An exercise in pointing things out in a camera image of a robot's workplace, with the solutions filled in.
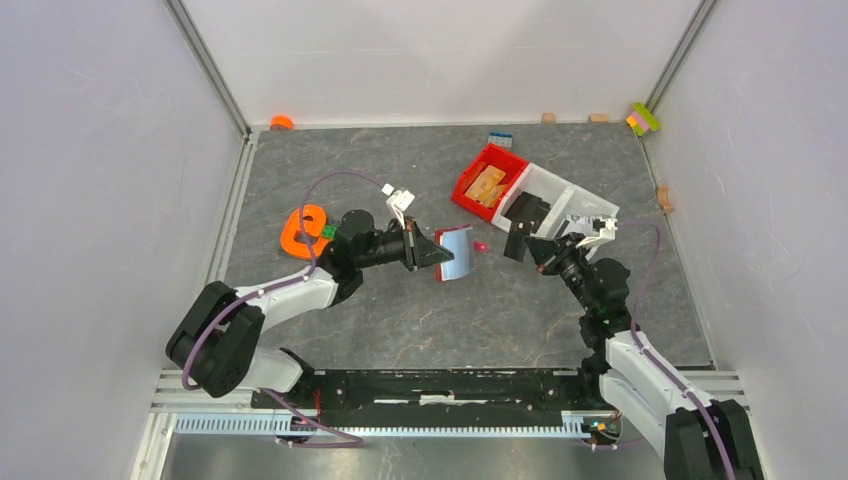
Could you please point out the black cards in white bin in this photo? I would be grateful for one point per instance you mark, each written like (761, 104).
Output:
(528, 208)

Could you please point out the colourful toy brick stack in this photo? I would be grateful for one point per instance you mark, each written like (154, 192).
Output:
(641, 120)

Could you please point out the wooden piece right edge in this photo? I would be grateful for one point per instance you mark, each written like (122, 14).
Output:
(664, 199)

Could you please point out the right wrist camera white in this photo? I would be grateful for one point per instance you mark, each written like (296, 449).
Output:
(602, 230)

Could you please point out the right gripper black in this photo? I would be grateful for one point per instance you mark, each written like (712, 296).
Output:
(542, 250)

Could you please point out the red plastic bin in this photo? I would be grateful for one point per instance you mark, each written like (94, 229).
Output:
(513, 165)

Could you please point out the red leather card holder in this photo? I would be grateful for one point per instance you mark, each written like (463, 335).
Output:
(463, 246)

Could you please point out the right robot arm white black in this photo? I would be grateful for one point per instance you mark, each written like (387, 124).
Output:
(696, 435)

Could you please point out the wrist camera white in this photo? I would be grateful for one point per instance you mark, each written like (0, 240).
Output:
(602, 230)
(397, 201)

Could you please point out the black credit card with stripe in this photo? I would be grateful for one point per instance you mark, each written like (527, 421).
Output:
(515, 247)

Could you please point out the blue white small block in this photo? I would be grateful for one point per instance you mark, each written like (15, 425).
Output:
(503, 140)

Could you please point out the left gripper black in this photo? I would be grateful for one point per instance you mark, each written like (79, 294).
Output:
(420, 252)

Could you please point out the white divided plastic bin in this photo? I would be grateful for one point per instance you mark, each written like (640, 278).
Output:
(571, 204)

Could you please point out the small orange cap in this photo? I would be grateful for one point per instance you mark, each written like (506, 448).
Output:
(281, 122)

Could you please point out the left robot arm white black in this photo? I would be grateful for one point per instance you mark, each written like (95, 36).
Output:
(216, 344)

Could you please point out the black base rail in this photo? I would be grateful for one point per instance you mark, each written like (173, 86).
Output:
(347, 389)

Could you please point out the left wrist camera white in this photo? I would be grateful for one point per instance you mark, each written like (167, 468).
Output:
(397, 201)

